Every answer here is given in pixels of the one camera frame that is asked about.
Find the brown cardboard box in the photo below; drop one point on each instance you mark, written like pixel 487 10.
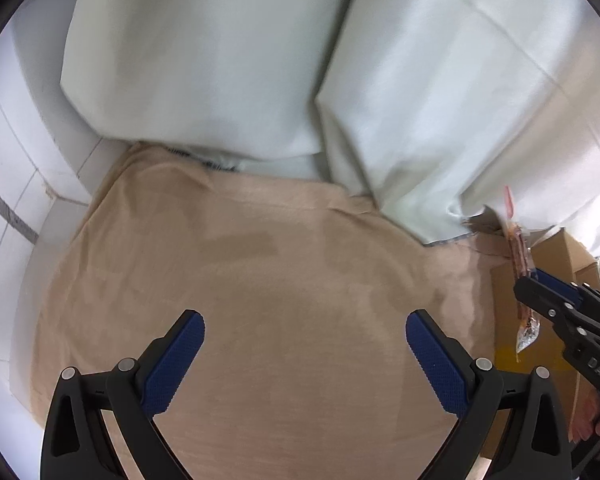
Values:
pixel 564 257

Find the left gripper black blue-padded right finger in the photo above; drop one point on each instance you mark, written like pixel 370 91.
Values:
pixel 534 443

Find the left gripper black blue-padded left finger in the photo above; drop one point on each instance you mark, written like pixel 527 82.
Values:
pixel 77 443

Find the red sausage snack packet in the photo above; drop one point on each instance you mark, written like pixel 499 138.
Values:
pixel 523 267

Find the pale green curtain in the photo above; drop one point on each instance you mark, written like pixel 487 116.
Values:
pixel 435 108

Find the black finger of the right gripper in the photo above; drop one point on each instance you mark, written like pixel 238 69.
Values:
pixel 557 301

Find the person's hand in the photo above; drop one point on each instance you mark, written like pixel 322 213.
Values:
pixel 586 420

